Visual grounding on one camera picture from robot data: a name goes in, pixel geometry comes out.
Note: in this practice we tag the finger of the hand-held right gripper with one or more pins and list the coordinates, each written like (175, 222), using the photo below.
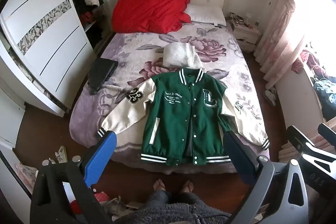
(299, 140)
(328, 133)

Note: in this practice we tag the white sock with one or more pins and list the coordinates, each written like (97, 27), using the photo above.
(271, 96)

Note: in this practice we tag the white pillow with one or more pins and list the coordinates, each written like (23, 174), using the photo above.
(206, 15)

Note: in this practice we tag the pink curtain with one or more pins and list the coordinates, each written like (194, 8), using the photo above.
(283, 16)

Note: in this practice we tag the dark folded clothing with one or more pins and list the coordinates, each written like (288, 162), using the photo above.
(101, 74)

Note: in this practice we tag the floral bed blanket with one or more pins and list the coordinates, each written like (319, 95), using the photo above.
(131, 43)

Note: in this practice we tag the red bag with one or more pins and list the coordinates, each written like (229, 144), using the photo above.
(101, 197)

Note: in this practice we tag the red quilt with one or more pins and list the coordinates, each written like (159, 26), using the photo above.
(149, 11)

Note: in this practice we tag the person's left foot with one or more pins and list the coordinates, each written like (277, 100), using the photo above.
(159, 185)

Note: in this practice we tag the nightstand clutter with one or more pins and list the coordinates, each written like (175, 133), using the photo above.
(242, 19)

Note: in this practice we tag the red folded clothing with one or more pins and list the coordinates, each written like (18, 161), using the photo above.
(87, 18)

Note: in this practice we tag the pink floor mat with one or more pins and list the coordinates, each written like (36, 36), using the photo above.
(286, 150)

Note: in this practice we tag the green varsity jacket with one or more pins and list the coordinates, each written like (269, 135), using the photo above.
(178, 121)

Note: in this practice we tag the white wardrobe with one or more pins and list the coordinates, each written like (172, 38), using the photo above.
(52, 43)

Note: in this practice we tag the person's right foot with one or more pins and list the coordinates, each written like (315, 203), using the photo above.
(187, 186)

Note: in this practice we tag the white shoe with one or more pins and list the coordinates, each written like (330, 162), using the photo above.
(61, 154)

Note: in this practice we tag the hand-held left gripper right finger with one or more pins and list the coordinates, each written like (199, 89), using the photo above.
(237, 158)

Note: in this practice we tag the white folded sweater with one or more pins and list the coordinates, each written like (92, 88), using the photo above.
(179, 56)

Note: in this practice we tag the person's foot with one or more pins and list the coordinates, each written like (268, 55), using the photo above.
(159, 185)
(187, 186)

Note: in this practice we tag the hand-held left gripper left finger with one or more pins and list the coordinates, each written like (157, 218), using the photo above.
(101, 158)

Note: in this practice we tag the grey sneaker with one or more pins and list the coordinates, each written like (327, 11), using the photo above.
(115, 205)

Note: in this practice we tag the white nightstand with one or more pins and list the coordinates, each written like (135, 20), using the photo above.
(246, 35)

